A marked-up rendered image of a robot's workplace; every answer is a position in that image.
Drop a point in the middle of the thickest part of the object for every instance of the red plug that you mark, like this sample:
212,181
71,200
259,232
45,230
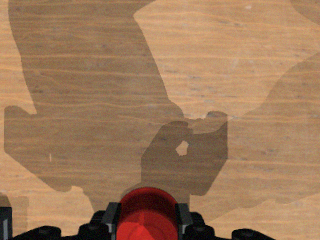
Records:
147,213

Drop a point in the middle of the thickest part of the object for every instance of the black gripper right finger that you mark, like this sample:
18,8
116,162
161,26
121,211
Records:
193,225

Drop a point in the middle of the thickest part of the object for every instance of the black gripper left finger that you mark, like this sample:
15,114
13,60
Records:
97,229

